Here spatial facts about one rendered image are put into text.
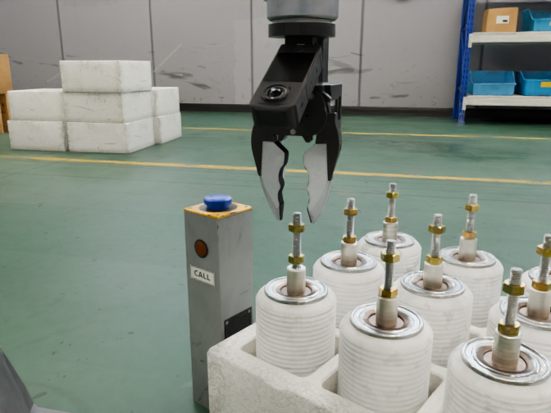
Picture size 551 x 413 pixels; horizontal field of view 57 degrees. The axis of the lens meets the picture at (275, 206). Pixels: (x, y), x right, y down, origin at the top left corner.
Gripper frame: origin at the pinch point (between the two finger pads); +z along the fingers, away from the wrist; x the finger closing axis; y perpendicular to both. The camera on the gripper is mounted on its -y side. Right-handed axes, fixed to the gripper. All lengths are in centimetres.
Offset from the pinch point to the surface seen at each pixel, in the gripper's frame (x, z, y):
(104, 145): 180, 30, 206
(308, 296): -2.0, 9.6, -1.0
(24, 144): 236, 32, 201
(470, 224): -19.5, 5.0, 18.0
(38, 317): 63, 35, 23
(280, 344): 0.3, 14.5, -4.1
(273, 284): 2.9, 9.7, 0.9
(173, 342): 31, 35, 24
